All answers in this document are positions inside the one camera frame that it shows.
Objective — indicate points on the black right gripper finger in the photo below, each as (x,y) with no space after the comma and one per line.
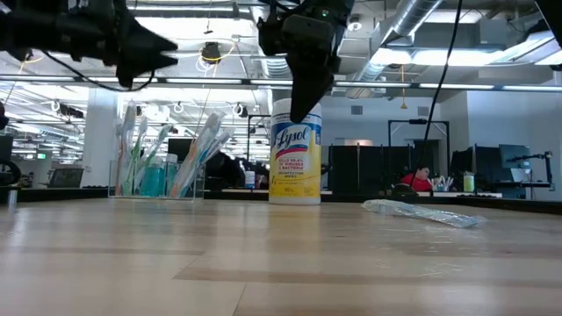
(309,83)

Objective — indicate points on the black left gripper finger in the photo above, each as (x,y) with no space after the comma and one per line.
(145,62)
(140,37)

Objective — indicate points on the packaged toothbrushes pile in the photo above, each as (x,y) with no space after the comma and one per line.
(186,173)

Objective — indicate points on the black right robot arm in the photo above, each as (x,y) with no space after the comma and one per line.
(553,17)

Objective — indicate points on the Lysol disinfecting wipes canister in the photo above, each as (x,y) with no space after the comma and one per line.
(295,145)

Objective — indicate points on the black ceiling-hung device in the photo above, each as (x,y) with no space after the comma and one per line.
(211,52)

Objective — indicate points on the long ceiling light strip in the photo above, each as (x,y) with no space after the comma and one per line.
(219,81)

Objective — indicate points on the white building column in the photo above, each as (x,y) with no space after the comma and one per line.
(101,131)

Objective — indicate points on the black computer monitor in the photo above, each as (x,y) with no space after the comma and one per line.
(177,149)
(514,160)

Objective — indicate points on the black partition panel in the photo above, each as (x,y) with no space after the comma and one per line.
(373,164)

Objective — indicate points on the small white bottle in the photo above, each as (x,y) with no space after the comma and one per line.
(249,179)

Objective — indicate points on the person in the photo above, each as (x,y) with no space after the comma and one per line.
(417,181)
(224,169)

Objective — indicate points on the clear acrylic organizer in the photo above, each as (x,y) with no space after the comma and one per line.
(113,180)

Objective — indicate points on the rectangular ceiling light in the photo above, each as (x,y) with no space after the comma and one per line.
(465,57)

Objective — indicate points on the cup of white utensils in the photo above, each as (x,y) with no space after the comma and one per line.
(440,184)

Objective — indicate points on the green cup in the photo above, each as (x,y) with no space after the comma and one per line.
(469,183)

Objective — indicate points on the silver ventilation duct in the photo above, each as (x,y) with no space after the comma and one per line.
(274,66)
(412,17)

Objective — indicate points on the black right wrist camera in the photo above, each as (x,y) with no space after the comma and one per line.
(268,37)

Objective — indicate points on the black metal rack frame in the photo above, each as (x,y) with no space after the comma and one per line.
(419,121)

